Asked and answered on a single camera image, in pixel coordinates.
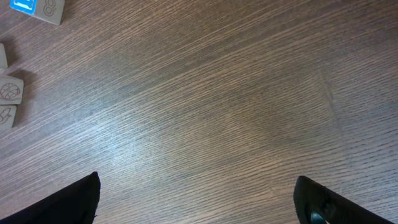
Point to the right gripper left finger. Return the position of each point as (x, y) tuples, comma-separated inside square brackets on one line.
[(75, 204)]

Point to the blue D wooden block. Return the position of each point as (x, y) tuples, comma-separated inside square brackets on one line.
[(3, 58)]

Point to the red framed I block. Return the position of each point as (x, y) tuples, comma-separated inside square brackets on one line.
[(7, 116)]

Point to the yellow wooden block centre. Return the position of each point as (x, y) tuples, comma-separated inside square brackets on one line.
[(11, 90)]

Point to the blue symbol wooden block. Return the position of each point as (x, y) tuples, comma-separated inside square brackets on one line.
[(46, 10)]

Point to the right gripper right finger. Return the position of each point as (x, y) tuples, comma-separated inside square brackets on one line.
[(314, 203)]

